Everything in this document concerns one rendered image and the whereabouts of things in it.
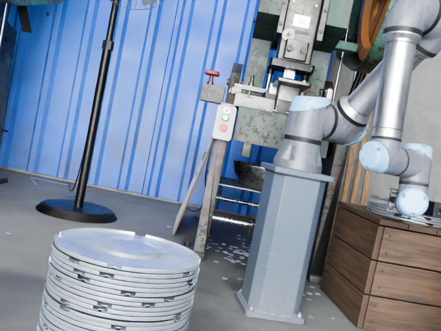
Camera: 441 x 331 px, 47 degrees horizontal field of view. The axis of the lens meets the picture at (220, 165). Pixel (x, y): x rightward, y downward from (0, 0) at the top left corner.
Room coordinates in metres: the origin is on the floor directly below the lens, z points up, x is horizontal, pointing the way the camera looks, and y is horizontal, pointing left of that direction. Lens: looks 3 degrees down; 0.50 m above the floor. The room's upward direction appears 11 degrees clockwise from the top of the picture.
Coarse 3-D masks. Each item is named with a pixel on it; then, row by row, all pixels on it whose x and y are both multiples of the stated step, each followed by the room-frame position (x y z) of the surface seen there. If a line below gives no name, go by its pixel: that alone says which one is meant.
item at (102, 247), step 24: (72, 240) 0.99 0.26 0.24; (96, 240) 1.03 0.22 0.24; (120, 240) 1.05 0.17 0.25; (144, 240) 1.12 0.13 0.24; (168, 240) 1.14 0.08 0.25; (96, 264) 0.87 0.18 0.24; (120, 264) 0.90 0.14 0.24; (144, 264) 0.93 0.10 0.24; (168, 264) 0.96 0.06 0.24; (192, 264) 0.99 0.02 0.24
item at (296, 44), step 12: (300, 0) 2.26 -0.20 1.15; (312, 0) 2.26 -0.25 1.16; (288, 12) 2.26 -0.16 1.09; (300, 12) 2.26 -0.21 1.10; (312, 12) 2.26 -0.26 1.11; (288, 24) 2.26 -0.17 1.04; (300, 24) 2.26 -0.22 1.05; (312, 24) 2.26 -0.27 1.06; (288, 36) 2.25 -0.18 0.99; (300, 36) 2.26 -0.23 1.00; (312, 36) 2.26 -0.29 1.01; (288, 48) 2.22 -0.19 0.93; (300, 48) 2.23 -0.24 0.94; (312, 48) 2.26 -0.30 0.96; (300, 60) 2.25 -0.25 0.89
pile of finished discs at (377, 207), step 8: (368, 200) 1.82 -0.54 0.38; (376, 200) 1.90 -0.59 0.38; (368, 208) 1.79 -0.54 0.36; (376, 208) 1.82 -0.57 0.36; (384, 208) 1.71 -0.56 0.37; (392, 216) 1.68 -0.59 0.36; (400, 216) 1.69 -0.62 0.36; (424, 216) 1.65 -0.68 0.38; (424, 224) 1.65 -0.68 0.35; (432, 224) 1.73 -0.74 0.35; (440, 224) 1.66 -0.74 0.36
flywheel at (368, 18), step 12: (372, 0) 2.63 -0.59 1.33; (384, 0) 2.35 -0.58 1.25; (360, 12) 2.69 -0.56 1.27; (372, 12) 2.58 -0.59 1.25; (384, 12) 2.35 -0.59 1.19; (360, 24) 2.63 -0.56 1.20; (372, 24) 2.53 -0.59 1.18; (360, 36) 2.57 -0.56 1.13; (372, 36) 2.48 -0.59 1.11; (360, 48) 2.52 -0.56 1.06
